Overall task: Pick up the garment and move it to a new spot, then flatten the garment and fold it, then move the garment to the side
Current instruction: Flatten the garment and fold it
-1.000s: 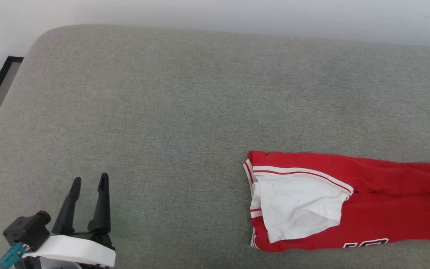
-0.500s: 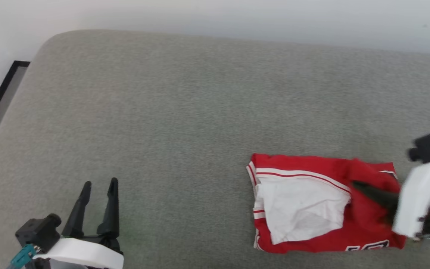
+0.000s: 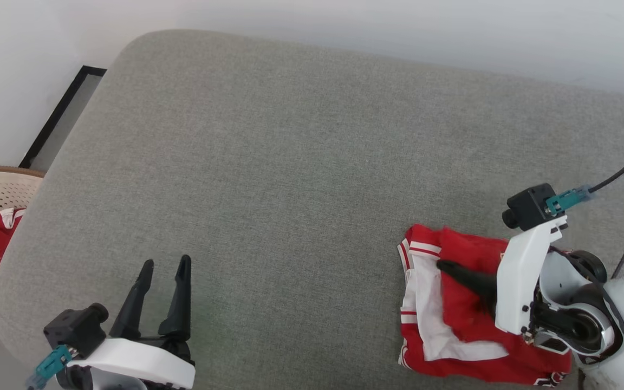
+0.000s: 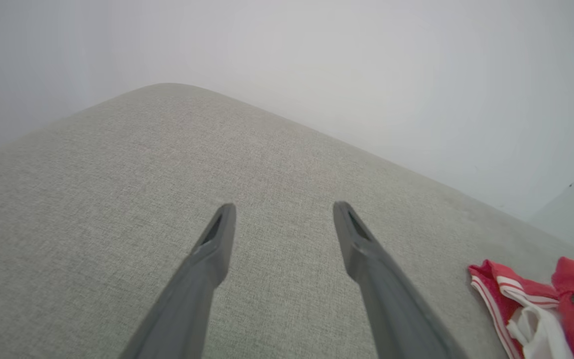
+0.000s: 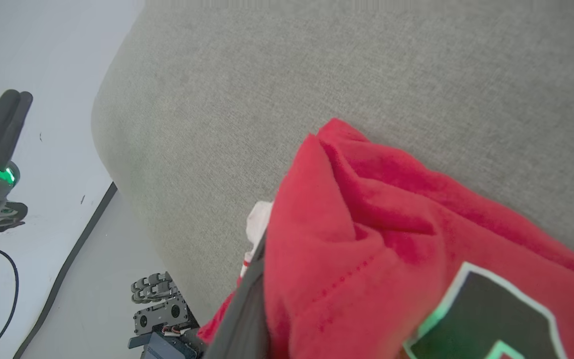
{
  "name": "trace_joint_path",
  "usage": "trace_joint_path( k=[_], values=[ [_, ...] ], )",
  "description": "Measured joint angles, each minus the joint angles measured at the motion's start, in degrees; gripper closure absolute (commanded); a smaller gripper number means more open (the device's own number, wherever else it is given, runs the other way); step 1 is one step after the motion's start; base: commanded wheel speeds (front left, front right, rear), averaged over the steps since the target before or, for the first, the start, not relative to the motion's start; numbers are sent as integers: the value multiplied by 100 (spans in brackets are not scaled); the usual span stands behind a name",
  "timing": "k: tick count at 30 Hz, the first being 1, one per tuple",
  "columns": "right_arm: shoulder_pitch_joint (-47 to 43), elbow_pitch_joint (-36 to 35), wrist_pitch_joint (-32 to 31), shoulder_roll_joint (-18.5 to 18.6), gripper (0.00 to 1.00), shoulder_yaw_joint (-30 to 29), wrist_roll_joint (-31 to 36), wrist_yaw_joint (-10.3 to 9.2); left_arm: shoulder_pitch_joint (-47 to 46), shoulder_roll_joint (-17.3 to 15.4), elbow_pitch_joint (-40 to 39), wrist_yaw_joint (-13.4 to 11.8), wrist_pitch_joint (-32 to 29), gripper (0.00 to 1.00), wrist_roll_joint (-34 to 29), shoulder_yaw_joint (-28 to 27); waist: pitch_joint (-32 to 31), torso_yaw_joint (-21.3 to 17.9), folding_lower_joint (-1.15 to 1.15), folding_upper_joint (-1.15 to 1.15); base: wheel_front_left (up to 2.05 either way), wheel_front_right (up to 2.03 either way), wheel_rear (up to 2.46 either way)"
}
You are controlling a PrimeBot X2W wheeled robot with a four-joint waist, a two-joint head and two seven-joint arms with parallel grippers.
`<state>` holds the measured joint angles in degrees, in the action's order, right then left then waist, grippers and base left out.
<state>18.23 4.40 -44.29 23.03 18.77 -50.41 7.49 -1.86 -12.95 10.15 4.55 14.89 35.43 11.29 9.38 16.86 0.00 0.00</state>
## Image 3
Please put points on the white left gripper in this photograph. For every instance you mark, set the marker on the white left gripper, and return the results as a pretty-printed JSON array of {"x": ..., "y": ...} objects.
[{"x": 138, "y": 357}]

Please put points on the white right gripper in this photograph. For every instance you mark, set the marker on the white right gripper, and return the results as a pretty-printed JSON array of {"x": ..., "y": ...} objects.
[{"x": 518, "y": 281}]

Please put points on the red white hooded jacket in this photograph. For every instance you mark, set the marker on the red white hooded jacket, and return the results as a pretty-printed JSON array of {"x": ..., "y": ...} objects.
[{"x": 461, "y": 319}]

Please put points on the grey fabric sofa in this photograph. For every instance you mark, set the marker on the grey fabric sofa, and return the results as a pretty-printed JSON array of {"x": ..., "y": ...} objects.
[{"x": 290, "y": 189}]

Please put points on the black framed grey panel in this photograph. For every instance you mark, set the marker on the black framed grey panel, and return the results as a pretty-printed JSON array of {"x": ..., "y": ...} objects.
[{"x": 68, "y": 122}]

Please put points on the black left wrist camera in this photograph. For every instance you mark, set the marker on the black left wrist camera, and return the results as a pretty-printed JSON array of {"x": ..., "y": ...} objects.
[{"x": 76, "y": 327}]

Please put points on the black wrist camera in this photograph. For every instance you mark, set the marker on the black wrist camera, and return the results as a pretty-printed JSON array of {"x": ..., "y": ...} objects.
[
  {"x": 528, "y": 206},
  {"x": 76, "y": 327}
]

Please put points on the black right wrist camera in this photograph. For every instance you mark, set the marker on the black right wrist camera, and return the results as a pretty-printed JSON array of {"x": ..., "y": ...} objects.
[{"x": 528, "y": 206}]

